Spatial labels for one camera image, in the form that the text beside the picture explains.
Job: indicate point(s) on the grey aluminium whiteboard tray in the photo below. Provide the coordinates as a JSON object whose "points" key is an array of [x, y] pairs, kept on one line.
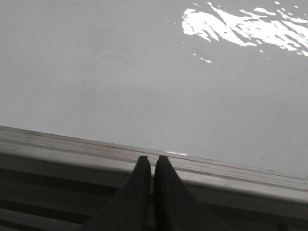
{"points": [[108, 164]]}

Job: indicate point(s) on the white whiteboard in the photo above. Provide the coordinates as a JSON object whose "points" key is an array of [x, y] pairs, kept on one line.
{"points": [[225, 80]]}

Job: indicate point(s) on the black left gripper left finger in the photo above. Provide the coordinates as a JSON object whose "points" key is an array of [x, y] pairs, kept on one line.
{"points": [[127, 210]]}

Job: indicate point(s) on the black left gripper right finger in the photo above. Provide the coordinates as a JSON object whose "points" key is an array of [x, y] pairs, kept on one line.
{"points": [[175, 208]]}

